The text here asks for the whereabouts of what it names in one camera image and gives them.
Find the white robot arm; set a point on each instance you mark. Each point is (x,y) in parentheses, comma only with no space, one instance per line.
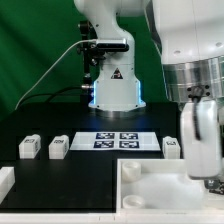
(189,35)

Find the white square tabletop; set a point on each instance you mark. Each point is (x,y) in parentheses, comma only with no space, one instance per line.
(161,185)

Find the white front rail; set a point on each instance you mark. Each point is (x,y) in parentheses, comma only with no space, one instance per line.
(110,219)

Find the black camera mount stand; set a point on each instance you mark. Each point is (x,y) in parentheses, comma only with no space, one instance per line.
(94,52)

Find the white tag sheet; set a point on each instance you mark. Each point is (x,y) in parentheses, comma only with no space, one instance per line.
(131,141)

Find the white obstacle block left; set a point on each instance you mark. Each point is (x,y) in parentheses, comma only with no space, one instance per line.
(7,180)

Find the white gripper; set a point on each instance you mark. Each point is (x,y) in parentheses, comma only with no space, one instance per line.
(203,157)

